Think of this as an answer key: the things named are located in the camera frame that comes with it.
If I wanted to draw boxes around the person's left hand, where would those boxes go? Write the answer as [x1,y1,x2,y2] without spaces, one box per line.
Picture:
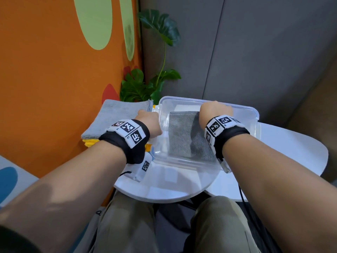
[134,110,163,139]

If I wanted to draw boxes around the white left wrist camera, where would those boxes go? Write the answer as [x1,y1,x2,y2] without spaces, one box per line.
[124,152,153,182]

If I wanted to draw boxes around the person's right leg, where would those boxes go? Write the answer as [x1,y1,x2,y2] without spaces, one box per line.
[184,196,261,253]

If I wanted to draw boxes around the person's left leg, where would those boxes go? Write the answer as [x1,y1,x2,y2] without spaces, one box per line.
[89,192,158,253]

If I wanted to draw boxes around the black right camera cable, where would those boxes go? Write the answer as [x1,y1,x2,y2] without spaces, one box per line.
[238,184,264,235]

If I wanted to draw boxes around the dark green shirt sleeve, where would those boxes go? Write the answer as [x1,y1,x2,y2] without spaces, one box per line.
[0,225,40,253]

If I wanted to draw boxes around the grey towel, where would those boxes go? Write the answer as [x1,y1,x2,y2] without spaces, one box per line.
[168,111,218,162]
[81,99,154,140]

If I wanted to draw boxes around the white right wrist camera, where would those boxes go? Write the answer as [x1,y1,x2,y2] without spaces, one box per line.
[217,158,232,174]

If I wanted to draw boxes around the green leafy plant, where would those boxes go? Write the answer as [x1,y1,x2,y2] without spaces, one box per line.
[120,9,181,105]

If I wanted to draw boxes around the black wristband with markers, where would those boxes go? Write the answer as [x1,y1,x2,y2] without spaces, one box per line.
[204,115,251,160]
[99,119,151,164]

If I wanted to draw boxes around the black left wristband with markers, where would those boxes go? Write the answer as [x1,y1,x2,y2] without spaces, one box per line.
[99,119,151,164]

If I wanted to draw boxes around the person's left forearm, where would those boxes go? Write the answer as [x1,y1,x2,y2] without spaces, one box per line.
[0,141,127,253]

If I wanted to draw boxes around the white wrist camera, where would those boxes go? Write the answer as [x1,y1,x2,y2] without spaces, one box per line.
[217,158,232,174]
[124,152,153,182]

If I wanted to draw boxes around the yellow towel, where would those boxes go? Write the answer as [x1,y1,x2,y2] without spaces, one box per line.
[84,141,154,153]
[82,138,154,150]

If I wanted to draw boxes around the person's right hand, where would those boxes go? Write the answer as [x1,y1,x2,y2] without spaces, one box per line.
[199,100,234,129]

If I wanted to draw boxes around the person's right forearm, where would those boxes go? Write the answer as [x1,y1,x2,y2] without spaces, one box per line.
[222,134,337,253]

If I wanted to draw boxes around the person's leg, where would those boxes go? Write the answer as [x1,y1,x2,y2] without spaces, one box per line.
[184,196,261,253]
[89,192,158,253]

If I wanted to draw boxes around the black right wristband with markers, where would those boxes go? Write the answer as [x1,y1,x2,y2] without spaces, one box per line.
[204,115,251,160]

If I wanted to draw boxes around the clear plastic storage box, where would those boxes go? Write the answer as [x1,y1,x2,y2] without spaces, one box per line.
[151,96,260,170]

